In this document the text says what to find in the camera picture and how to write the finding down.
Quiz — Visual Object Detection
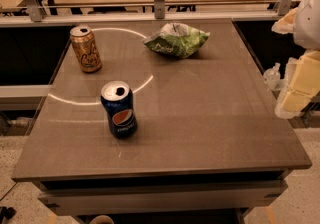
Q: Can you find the green jalapeno chip bag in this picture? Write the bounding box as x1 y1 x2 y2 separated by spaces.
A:
143 22 210 59

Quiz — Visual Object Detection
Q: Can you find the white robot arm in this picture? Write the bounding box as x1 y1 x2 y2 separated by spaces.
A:
272 0 320 119

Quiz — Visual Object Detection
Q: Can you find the clear sanitizer bottle left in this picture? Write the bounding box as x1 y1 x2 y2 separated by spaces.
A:
263 63 281 90

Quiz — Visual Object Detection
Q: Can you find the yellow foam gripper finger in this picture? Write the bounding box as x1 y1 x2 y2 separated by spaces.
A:
275 50 320 119

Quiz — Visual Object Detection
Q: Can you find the gold LaCroix can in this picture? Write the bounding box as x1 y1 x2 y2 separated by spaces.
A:
70 26 102 73

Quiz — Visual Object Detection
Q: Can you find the grey table drawer frame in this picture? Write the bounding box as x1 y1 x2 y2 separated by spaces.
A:
39 172 287 216

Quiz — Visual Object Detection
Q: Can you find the blue Pepsi can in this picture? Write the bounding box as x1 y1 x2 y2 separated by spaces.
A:
100 81 137 139

